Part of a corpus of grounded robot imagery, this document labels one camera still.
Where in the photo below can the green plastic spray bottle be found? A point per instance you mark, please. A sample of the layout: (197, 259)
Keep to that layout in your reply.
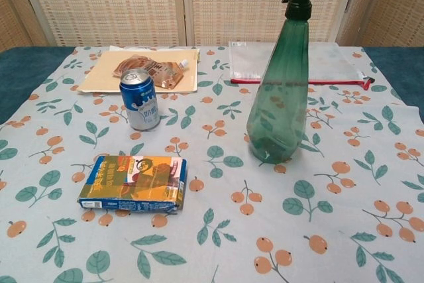
(281, 97)

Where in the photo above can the floral printed tablecloth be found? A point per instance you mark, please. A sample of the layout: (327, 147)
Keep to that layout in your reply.
(198, 180)

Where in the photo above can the clear mesh zipper pouch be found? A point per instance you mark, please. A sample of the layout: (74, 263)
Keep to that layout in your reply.
(251, 64)

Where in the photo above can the blue white drink can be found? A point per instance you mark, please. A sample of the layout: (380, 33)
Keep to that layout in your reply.
(139, 100)

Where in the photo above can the brown spouted drink pouch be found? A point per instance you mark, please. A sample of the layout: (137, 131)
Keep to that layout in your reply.
(149, 71)

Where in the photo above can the blue yellow snack box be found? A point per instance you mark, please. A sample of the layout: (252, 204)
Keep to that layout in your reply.
(136, 183)

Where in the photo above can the manila paper folder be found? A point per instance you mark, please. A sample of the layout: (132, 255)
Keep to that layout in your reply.
(99, 77)

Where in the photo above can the woven bamboo folding screen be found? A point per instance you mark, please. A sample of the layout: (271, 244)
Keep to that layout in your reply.
(132, 4)

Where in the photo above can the blue table cover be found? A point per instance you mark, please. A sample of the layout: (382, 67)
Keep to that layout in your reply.
(20, 74)

